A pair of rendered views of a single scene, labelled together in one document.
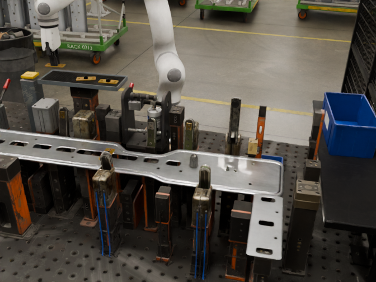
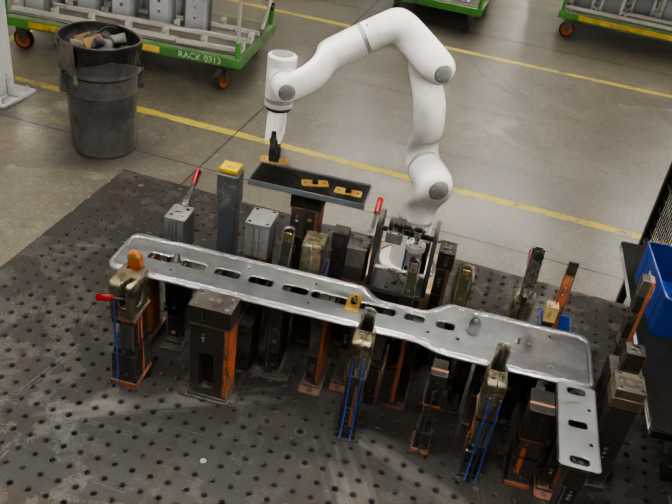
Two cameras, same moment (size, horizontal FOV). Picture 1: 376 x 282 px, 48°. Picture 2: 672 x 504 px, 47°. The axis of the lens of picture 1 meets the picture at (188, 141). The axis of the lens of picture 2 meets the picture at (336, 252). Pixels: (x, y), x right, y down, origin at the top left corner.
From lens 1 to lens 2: 0.76 m
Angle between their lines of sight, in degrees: 5
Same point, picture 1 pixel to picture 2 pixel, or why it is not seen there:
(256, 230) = (567, 432)
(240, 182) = (537, 362)
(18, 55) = (118, 75)
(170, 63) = (435, 174)
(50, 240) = (263, 410)
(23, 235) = (226, 400)
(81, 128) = (313, 259)
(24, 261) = (236, 436)
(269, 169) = (573, 347)
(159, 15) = (432, 107)
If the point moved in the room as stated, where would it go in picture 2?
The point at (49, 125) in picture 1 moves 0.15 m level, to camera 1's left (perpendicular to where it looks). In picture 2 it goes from (266, 248) to (215, 242)
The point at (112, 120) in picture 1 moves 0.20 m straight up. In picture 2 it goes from (356, 252) to (366, 193)
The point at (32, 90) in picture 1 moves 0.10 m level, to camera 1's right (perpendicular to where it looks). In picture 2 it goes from (232, 190) to (264, 194)
